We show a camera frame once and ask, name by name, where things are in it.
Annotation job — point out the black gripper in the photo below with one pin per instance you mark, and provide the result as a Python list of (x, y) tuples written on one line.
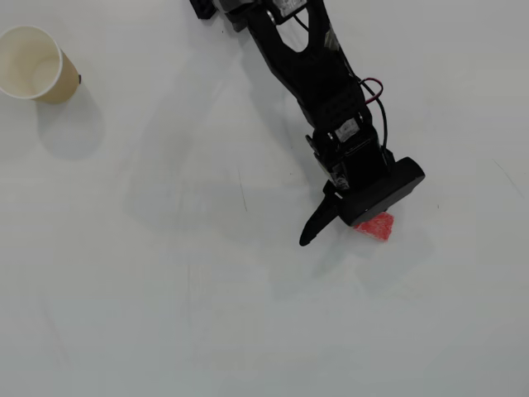
[(321, 216)]

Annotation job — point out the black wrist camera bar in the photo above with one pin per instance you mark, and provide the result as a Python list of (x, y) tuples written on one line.
[(384, 190)]

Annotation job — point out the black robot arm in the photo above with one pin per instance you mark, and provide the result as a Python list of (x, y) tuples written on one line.
[(306, 78)]

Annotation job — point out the red foam cube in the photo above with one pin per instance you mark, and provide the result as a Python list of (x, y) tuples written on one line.
[(378, 229)]

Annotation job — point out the beige paper cup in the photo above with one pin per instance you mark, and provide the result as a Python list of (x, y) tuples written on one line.
[(29, 62)]

